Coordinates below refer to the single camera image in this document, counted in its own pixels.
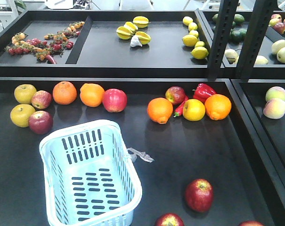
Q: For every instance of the clear plastic wrap strip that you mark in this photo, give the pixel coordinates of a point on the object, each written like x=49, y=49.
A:
x=134, y=154

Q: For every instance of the red bell pepper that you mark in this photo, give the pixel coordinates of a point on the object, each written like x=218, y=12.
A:
x=203, y=92

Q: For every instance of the black wooden display stand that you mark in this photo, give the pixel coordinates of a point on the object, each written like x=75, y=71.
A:
x=228, y=153

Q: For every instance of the large orange left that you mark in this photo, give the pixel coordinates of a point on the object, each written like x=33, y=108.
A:
x=159, y=110

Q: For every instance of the white garlic bulb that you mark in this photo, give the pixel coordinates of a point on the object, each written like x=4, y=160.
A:
x=135, y=42

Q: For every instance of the small red apple rear left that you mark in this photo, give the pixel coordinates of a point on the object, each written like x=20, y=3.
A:
x=41, y=100

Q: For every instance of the yellow-green apple front left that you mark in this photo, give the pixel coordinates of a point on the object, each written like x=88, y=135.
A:
x=20, y=115

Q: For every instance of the light blue plastic basket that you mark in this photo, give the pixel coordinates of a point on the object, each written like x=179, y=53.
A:
x=90, y=179

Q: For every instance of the bright red apple left group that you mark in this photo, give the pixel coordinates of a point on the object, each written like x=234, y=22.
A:
x=114, y=100

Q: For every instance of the pale peach front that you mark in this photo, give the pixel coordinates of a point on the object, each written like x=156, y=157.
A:
x=274, y=108

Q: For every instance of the pale peach rear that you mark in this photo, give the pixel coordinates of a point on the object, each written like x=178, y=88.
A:
x=275, y=92

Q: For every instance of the dark red apple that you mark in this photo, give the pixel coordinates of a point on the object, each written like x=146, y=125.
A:
x=41, y=122
x=175, y=95
x=199, y=195

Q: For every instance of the cherry tomato vine bunch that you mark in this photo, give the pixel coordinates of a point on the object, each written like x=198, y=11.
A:
x=45, y=49

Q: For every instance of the orange rear left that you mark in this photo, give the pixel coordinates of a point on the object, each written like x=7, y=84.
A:
x=64, y=93

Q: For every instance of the yellow-green apple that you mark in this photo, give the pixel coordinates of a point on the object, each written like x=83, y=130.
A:
x=20, y=115
x=24, y=93

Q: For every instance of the red chili pepper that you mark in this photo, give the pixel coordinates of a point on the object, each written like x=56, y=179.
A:
x=179, y=110

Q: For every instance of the orange right of lemon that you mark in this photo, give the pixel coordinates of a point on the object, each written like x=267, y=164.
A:
x=217, y=107

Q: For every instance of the orange beside red apple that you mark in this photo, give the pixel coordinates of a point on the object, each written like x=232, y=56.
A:
x=91, y=94

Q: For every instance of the red apple edge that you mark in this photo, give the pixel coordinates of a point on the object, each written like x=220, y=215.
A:
x=169, y=219
x=250, y=223

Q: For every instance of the pale peach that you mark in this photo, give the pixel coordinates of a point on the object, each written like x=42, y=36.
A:
x=275, y=92
x=274, y=108

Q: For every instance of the yellow-green apple rear left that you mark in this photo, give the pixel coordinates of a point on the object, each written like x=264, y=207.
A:
x=24, y=93

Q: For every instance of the yellow round fruit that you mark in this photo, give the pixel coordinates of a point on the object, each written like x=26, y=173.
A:
x=193, y=110

